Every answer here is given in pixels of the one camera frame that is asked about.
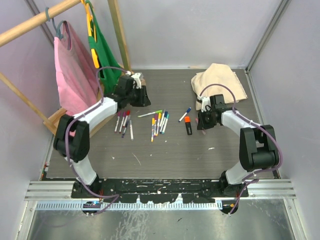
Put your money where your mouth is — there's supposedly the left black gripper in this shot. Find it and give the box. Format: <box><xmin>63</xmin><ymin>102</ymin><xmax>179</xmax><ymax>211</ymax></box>
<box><xmin>125</xmin><ymin>85</ymin><xmax>150</xmax><ymax>108</ymax></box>

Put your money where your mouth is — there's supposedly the pink pen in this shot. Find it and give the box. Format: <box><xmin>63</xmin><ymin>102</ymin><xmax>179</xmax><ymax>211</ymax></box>
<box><xmin>195</xmin><ymin>117</ymin><xmax>206</xmax><ymax>135</ymax></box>

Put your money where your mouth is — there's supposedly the orange black highlighter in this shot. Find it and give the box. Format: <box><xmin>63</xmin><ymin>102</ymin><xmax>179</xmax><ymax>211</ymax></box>
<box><xmin>184</xmin><ymin>116</ymin><xmax>193</xmax><ymax>136</ymax></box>

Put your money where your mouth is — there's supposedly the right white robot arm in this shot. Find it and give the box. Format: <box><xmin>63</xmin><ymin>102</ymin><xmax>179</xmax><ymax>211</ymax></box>
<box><xmin>197</xmin><ymin>94</ymin><xmax>281</xmax><ymax>197</ymax></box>

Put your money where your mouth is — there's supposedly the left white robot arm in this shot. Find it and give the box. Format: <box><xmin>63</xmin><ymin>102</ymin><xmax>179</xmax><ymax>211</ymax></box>
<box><xmin>53</xmin><ymin>72</ymin><xmax>151</xmax><ymax>198</ymax></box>

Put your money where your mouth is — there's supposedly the red cap marker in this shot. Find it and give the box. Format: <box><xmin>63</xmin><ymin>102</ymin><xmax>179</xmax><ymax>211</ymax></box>
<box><xmin>122</xmin><ymin>110</ymin><xmax>131</xmax><ymax>130</ymax></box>

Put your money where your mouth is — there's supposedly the blue cap white marker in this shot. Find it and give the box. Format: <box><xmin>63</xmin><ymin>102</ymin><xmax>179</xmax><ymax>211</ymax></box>
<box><xmin>178</xmin><ymin>107</ymin><xmax>192</xmax><ymax>123</ymax></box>

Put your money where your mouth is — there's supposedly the white grey marker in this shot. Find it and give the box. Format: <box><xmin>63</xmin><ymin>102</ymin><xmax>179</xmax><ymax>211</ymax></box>
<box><xmin>129</xmin><ymin>119</ymin><xmax>134</xmax><ymax>141</ymax></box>

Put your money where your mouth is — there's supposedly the green shirt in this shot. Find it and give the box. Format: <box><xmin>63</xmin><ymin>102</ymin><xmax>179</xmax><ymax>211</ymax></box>
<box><xmin>85</xmin><ymin>0</ymin><xmax>122</xmax><ymax>95</ymax></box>

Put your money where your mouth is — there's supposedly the dark purple marker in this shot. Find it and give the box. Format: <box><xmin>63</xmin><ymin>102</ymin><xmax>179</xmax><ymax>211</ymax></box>
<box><xmin>121</xmin><ymin>116</ymin><xmax>131</xmax><ymax>138</ymax></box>

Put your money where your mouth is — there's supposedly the purple cap marker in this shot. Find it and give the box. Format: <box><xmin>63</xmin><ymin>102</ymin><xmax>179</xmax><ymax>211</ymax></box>
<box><xmin>153</xmin><ymin>113</ymin><xmax>159</xmax><ymax>137</ymax></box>

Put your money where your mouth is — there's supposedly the orange cap marker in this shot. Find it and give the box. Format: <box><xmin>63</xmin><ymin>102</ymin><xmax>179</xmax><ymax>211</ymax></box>
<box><xmin>151</xmin><ymin>117</ymin><xmax>156</xmax><ymax>143</ymax></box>

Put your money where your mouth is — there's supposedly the yellow cap marker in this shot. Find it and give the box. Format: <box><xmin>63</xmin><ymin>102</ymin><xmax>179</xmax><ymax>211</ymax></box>
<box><xmin>155</xmin><ymin>112</ymin><xmax>162</xmax><ymax>137</ymax></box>

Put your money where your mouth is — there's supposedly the beige cloth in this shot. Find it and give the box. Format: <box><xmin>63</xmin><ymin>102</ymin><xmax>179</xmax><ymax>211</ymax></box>
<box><xmin>190</xmin><ymin>63</ymin><xmax>248</xmax><ymax>104</ymax></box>

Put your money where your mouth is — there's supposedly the grey cap marker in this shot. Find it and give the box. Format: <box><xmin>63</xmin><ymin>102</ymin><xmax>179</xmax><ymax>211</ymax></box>
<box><xmin>159</xmin><ymin>109</ymin><xmax>166</xmax><ymax>132</ymax></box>

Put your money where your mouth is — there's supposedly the teal cap marker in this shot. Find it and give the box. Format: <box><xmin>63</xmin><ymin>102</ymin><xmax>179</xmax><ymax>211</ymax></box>
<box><xmin>161</xmin><ymin>113</ymin><xmax>170</xmax><ymax>134</ymax></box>

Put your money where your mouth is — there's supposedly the pink shirt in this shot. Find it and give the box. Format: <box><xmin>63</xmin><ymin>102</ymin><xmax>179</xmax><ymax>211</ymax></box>
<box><xmin>54</xmin><ymin>21</ymin><xmax>99</xmax><ymax>116</ymax></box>

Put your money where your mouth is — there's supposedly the wooden clothes rack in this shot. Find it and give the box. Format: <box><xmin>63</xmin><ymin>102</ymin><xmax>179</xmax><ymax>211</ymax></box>
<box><xmin>0</xmin><ymin>0</ymin><xmax>147</xmax><ymax>135</ymax></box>

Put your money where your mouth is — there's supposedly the grey clothes hanger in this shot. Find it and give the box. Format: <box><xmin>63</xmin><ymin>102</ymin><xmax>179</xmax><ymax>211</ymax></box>
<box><xmin>44</xmin><ymin>6</ymin><xmax>70</xmax><ymax>41</ymax></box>

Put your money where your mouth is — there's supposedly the yellow clothes hanger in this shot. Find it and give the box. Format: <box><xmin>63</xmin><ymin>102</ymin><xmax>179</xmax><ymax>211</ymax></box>
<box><xmin>81</xmin><ymin>0</ymin><xmax>100</xmax><ymax>69</ymax></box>

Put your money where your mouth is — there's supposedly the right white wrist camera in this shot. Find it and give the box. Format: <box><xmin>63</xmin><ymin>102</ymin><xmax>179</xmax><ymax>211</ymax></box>
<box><xmin>199</xmin><ymin>96</ymin><xmax>212</xmax><ymax>113</ymax></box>

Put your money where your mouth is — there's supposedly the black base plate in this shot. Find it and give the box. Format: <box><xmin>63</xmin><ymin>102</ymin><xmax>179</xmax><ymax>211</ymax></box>
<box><xmin>71</xmin><ymin>177</ymin><xmax>250</xmax><ymax>204</ymax></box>

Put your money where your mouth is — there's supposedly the slotted cable duct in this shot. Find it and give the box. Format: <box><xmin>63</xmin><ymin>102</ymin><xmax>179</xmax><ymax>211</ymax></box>
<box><xmin>35</xmin><ymin>200</ymin><xmax>223</xmax><ymax>211</ymax></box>

